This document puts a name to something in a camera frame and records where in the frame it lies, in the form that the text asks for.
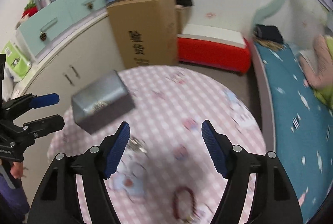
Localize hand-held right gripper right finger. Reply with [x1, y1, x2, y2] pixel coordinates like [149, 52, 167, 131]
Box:
[201, 120, 303, 224]

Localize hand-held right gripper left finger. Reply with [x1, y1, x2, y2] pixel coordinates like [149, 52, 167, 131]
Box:
[27, 121, 130, 224]

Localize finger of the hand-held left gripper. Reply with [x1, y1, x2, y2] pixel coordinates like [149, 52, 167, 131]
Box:
[22, 115, 65, 139]
[2, 93, 60, 116]

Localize dark purple storage box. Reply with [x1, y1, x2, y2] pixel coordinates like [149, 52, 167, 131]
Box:
[71, 70, 136, 135]

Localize red bead bracelet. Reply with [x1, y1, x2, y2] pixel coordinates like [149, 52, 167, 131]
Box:
[173, 186, 197, 220]

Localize person's left forearm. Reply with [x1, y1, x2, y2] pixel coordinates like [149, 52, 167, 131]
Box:
[0, 174, 30, 222]

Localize person's left hand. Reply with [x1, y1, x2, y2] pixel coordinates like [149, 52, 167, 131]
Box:
[10, 160, 24, 179]

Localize white plastic bag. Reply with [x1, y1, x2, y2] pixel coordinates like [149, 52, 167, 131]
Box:
[2, 68, 26, 100]

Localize green box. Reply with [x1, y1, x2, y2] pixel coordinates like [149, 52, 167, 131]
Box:
[0, 41, 32, 76]

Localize white cabinet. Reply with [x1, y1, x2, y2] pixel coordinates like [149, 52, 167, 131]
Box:
[10, 9, 125, 204]

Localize pink checkered cartoon tablecloth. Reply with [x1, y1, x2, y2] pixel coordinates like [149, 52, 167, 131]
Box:
[47, 65, 267, 224]

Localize teal printed bed sheet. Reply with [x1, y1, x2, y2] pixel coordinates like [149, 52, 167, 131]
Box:
[253, 42, 333, 222]

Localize red plush toy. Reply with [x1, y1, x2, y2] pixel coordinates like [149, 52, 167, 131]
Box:
[22, 0, 38, 18]

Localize red stool with white top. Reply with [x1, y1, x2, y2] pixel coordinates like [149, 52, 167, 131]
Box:
[177, 24, 251, 76]

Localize tan fringed cloth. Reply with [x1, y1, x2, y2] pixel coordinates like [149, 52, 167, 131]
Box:
[256, 41, 287, 52]

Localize large cardboard box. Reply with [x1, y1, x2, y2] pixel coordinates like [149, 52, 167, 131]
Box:
[107, 0, 180, 69]

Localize green blanket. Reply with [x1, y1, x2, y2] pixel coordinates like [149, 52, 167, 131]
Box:
[313, 35, 333, 106]

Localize dark folded clothes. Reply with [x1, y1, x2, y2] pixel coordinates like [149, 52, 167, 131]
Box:
[253, 24, 284, 44]

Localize small cardboard box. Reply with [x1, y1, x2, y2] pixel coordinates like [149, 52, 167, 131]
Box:
[175, 6, 191, 35]

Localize mint white bed headboard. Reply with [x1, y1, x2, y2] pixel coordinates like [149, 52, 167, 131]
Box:
[250, 0, 333, 41]

